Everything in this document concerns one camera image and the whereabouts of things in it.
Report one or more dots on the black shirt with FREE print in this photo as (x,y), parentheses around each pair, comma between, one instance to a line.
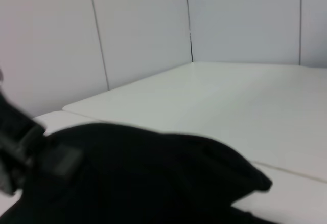
(153,178)

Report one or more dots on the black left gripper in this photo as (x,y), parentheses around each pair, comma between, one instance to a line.
(15,142)

